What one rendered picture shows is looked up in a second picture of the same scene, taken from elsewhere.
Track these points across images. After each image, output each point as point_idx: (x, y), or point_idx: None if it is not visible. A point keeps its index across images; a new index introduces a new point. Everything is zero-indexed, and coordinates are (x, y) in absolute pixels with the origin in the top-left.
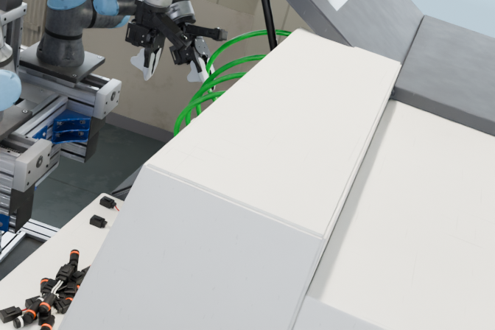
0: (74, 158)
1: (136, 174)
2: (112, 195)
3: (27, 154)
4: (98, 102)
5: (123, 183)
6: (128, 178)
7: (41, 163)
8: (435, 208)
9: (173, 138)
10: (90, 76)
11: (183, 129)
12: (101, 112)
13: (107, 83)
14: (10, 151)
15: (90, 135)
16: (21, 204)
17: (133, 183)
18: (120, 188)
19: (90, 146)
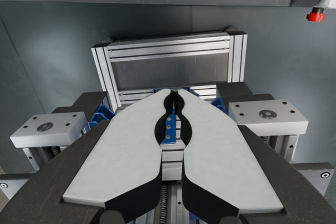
0: (110, 101)
1: None
2: None
3: (286, 130)
4: (76, 132)
5: (250, 2)
6: (231, 2)
7: (257, 111)
8: None
9: (55, 0)
10: (41, 165)
11: (12, 0)
12: (80, 119)
13: (36, 146)
14: (289, 145)
15: (92, 106)
16: (246, 95)
17: None
18: None
19: (93, 98)
